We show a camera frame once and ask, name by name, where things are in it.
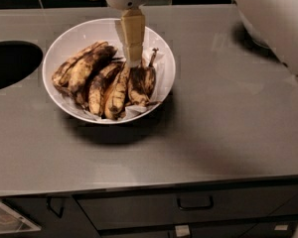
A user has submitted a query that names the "black cabinet handle left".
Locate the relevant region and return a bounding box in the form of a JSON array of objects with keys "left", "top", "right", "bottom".
[{"left": 46, "top": 196, "right": 65, "bottom": 219}]

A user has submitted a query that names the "large white bowl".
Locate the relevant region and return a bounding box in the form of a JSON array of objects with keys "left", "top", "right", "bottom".
[{"left": 42, "top": 18, "right": 176, "bottom": 124}]

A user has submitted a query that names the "black drawer handle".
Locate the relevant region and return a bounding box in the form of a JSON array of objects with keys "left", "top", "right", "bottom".
[{"left": 176, "top": 195, "right": 214, "bottom": 211}]

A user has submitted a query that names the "dark drawer front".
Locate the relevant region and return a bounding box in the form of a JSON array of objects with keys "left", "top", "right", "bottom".
[{"left": 77, "top": 185, "right": 298, "bottom": 230}]

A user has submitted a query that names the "round black sink opening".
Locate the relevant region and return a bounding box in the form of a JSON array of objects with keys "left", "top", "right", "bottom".
[{"left": 0, "top": 41, "right": 43, "bottom": 89}]

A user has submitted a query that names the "framed panel lower left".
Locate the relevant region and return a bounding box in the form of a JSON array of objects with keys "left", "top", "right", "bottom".
[{"left": 0, "top": 201, "right": 42, "bottom": 234}]

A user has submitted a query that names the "dark banana centre right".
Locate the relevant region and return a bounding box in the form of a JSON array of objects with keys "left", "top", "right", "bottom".
[{"left": 128, "top": 66, "right": 149, "bottom": 107}]

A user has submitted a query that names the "dark banana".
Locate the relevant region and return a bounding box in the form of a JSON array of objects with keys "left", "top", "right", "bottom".
[
  {"left": 128, "top": 66, "right": 149, "bottom": 107},
  {"left": 144, "top": 48, "right": 158, "bottom": 97}
]

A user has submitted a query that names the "dark banana far right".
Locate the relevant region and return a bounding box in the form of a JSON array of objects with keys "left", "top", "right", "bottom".
[{"left": 144, "top": 48, "right": 158, "bottom": 97}]

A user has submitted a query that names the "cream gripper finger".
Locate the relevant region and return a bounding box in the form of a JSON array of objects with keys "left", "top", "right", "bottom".
[
  {"left": 120, "top": 9, "right": 145, "bottom": 63},
  {"left": 115, "top": 20, "right": 141, "bottom": 67}
]

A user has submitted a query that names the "small white label right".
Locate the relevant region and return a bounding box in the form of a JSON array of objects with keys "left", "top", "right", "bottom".
[{"left": 274, "top": 224, "right": 289, "bottom": 231}]

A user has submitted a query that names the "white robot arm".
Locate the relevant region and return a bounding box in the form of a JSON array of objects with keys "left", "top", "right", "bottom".
[{"left": 106, "top": 0, "right": 298, "bottom": 76}]

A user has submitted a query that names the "spotted banana centre long stem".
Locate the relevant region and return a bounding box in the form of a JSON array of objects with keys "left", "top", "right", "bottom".
[{"left": 104, "top": 62, "right": 130, "bottom": 120}]

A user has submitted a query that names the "white label on drawer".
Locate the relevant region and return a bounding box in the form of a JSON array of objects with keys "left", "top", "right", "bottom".
[{"left": 175, "top": 225, "right": 191, "bottom": 238}]

